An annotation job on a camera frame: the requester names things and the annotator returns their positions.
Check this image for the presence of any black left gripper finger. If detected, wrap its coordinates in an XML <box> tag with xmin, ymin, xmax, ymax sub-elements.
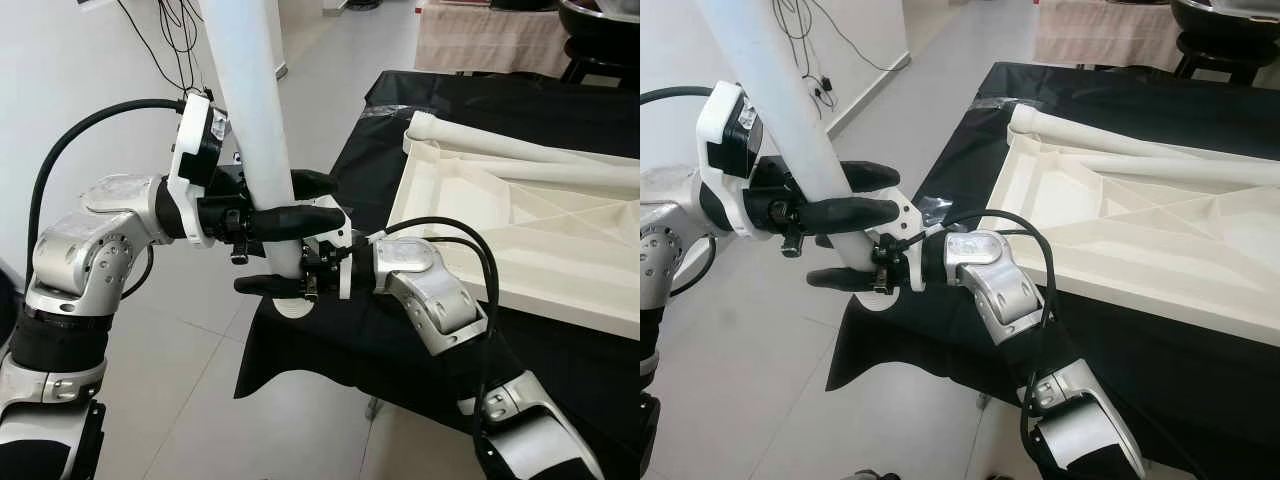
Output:
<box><xmin>790</xmin><ymin>197</ymin><xmax>901</xmax><ymax>236</ymax></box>
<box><xmin>838</xmin><ymin>160</ymin><xmax>901</xmax><ymax>194</ymax></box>
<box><xmin>245</xmin><ymin>203</ymin><xmax>348</xmax><ymax>243</ymax></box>
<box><xmin>288</xmin><ymin>168</ymin><xmax>341</xmax><ymax>201</ymax></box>

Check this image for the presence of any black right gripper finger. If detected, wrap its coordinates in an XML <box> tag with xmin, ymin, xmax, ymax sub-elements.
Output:
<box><xmin>234</xmin><ymin>274</ymin><xmax>316</xmax><ymax>299</ymax></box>
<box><xmin>806</xmin><ymin>265</ymin><xmax>883</xmax><ymax>293</ymax></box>

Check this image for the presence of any white plastic table leg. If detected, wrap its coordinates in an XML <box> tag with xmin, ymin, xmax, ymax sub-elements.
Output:
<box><xmin>695</xmin><ymin>0</ymin><xmax>886</xmax><ymax>271</ymax></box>
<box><xmin>1008</xmin><ymin>103</ymin><xmax>1280</xmax><ymax>186</ymax></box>
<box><xmin>405</xmin><ymin>110</ymin><xmax>641</xmax><ymax>186</ymax></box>
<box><xmin>198</xmin><ymin>0</ymin><xmax>306</xmax><ymax>281</ymax></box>
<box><xmin>1075</xmin><ymin>150</ymin><xmax>1280</xmax><ymax>193</ymax></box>
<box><xmin>470</xmin><ymin>152</ymin><xmax>641</xmax><ymax>201</ymax></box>

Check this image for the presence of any black tablecloth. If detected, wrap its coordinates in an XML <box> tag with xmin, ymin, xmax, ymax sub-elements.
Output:
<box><xmin>235</xmin><ymin>68</ymin><xmax>641</xmax><ymax>480</ymax></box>
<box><xmin>828</xmin><ymin>62</ymin><xmax>1280</xmax><ymax>480</ymax></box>

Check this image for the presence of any cream plastic table top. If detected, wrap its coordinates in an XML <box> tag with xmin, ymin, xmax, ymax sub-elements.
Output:
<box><xmin>272</xmin><ymin>110</ymin><xmax>641</xmax><ymax>341</ymax></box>
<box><xmin>855</xmin><ymin>100</ymin><xmax>1280</xmax><ymax>346</ymax></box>

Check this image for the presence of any black round stool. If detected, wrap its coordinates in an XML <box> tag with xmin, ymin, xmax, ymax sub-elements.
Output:
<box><xmin>1175</xmin><ymin>45</ymin><xmax>1280</xmax><ymax>86</ymax></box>
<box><xmin>560</xmin><ymin>55</ymin><xmax>641</xmax><ymax>86</ymax></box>

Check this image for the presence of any beige cloth covered side table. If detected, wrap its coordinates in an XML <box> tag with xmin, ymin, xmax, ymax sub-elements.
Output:
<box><xmin>1035</xmin><ymin>0</ymin><xmax>1186</xmax><ymax>71</ymax></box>
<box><xmin>415</xmin><ymin>0</ymin><xmax>571</xmax><ymax>79</ymax></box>

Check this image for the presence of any black wall cable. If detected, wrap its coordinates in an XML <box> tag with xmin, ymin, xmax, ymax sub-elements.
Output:
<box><xmin>770</xmin><ymin>0</ymin><xmax>901</xmax><ymax>111</ymax></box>
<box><xmin>115</xmin><ymin>0</ymin><xmax>216</xmax><ymax>96</ymax></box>

